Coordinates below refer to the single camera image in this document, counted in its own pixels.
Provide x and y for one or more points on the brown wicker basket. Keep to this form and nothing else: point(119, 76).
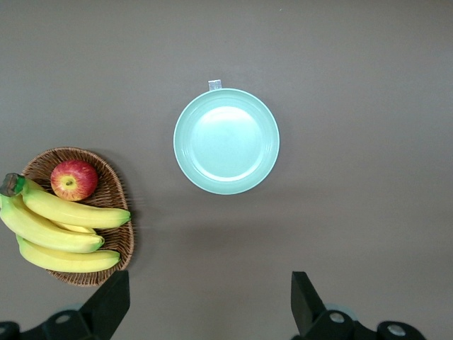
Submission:
point(113, 184)

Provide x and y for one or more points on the red yellow apple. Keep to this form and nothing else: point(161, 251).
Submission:
point(74, 180)

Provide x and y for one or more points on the large table cover mat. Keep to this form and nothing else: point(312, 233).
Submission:
point(354, 106)

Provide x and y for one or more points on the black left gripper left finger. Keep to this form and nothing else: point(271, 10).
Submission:
point(102, 311)

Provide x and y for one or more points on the yellow banana bunch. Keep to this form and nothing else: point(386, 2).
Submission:
point(53, 233)

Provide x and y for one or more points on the small tape piece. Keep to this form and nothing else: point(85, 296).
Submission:
point(214, 85)

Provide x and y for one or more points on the light green round plate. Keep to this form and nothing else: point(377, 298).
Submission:
point(226, 141)

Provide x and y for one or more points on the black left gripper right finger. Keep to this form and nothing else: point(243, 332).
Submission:
point(308, 311)

